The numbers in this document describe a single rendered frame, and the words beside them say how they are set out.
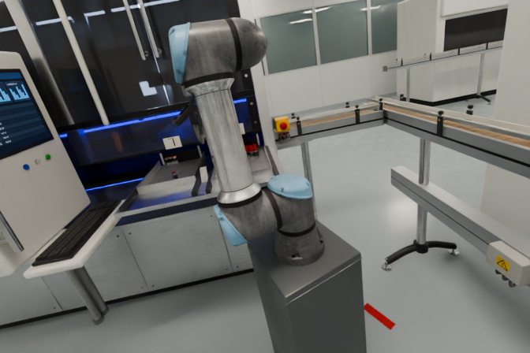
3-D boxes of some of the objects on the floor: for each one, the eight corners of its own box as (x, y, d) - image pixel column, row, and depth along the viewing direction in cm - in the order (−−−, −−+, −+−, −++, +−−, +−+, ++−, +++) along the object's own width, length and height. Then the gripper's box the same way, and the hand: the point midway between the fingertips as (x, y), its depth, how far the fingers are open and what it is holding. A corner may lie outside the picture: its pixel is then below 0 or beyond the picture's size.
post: (286, 263, 174) (211, -132, 103) (295, 261, 175) (225, -134, 103) (288, 270, 168) (210, -144, 97) (296, 269, 168) (225, -147, 97)
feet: (378, 264, 160) (378, 247, 155) (452, 247, 162) (453, 229, 158) (385, 273, 153) (385, 255, 148) (462, 256, 155) (464, 237, 150)
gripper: (208, 92, 104) (220, 140, 111) (199, 92, 111) (211, 138, 118) (188, 96, 99) (202, 146, 106) (181, 97, 107) (194, 143, 113)
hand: (200, 141), depth 110 cm, fingers closed
